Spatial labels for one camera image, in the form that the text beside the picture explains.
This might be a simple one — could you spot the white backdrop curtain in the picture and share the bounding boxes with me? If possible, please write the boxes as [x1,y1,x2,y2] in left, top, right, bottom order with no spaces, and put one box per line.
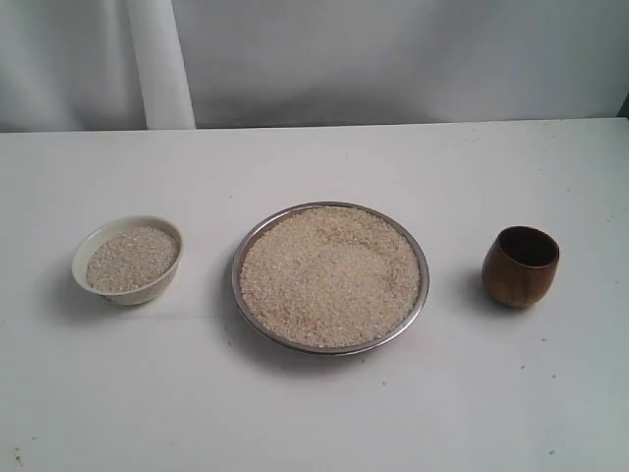
[1,1,628,132]

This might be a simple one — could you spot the rice in white bowl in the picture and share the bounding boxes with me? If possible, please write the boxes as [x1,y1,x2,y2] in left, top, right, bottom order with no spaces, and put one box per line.
[86,226,180,293]

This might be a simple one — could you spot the white ceramic bowl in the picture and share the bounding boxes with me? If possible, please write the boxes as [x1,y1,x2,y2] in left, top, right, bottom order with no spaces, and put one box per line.
[71,215,184,306]

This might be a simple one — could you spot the brown wooden cup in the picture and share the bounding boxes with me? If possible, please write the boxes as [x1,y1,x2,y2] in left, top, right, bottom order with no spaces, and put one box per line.
[482,226,560,309]

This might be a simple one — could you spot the rice heap on plate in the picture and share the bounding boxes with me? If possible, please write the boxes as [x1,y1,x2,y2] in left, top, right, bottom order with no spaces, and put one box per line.
[239,206,422,348]

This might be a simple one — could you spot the round steel plate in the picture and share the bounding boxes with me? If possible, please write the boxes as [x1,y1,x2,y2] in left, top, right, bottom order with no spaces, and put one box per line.
[230,202,429,356]

